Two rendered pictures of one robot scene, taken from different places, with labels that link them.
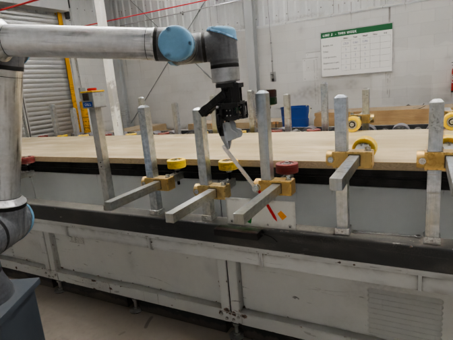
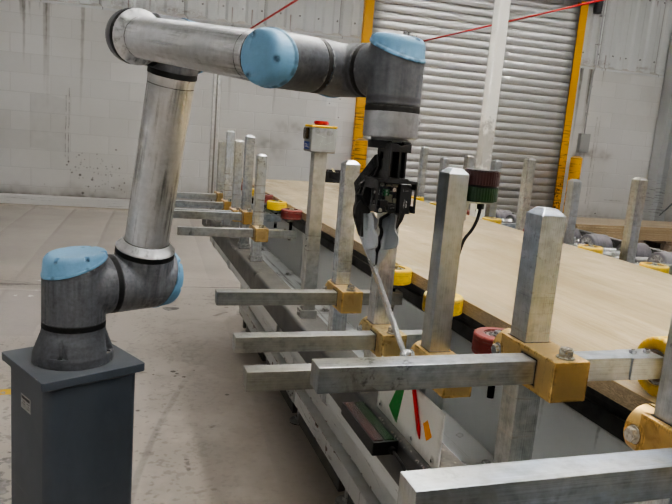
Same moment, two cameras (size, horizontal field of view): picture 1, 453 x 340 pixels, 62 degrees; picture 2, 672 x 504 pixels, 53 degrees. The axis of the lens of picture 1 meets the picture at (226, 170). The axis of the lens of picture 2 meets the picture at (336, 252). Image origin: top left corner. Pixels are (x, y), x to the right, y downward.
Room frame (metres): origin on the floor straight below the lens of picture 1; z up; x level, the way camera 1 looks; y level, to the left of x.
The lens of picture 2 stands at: (0.35, -0.74, 1.21)
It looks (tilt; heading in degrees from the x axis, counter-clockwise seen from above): 10 degrees down; 43
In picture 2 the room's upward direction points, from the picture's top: 5 degrees clockwise
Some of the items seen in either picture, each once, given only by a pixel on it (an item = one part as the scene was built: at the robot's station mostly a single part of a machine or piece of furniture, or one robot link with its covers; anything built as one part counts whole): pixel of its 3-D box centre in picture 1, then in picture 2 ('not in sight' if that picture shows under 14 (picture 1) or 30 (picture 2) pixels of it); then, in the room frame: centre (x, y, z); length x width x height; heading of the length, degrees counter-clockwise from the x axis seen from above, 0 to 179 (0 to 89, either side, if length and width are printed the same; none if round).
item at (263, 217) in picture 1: (259, 213); (406, 409); (1.24, -0.10, 0.75); 0.26 x 0.01 x 0.10; 62
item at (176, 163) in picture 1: (177, 171); (393, 289); (1.57, 0.21, 0.85); 0.08 x 0.08 x 0.11
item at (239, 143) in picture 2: not in sight; (236, 193); (2.20, 1.62, 0.90); 0.03 x 0.03 x 0.48; 62
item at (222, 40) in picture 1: (222, 47); (394, 73); (1.22, -0.02, 1.31); 0.10 x 0.09 x 0.12; 88
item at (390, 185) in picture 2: (230, 102); (388, 177); (1.22, -0.03, 1.14); 0.09 x 0.08 x 0.12; 62
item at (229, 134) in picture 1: (230, 135); (372, 239); (1.20, -0.02, 1.04); 0.06 x 0.03 x 0.09; 62
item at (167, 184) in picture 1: (158, 182); (342, 295); (1.47, 0.28, 0.84); 0.13 x 0.06 x 0.05; 62
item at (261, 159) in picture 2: not in sight; (257, 217); (1.96, 1.18, 0.86); 0.03 x 0.03 x 0.48; 62
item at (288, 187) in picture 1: (274, 185); (440, 367); (1.24, -0.16, 0.85); 0.13 x 0.06 x 0.05; 62
